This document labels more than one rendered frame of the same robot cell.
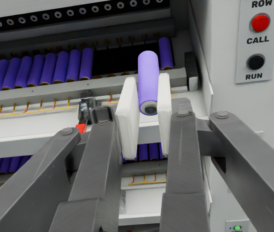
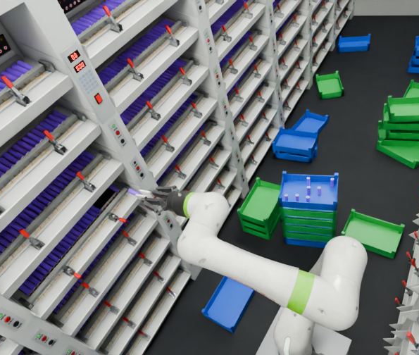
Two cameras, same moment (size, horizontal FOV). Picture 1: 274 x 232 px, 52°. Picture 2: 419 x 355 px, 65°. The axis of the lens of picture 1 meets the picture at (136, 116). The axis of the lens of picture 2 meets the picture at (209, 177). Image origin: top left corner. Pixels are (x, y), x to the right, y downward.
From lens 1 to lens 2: 1.16 m
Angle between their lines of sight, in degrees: 40
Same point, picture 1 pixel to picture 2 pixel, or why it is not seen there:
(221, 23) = (132, 173)
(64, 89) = (101, 218)
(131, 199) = (134, 237)
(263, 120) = (151, 184)
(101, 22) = not seen: hidden behind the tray
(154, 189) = (138, 229)
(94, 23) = not seen: hidden behind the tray
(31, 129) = (103, 235)
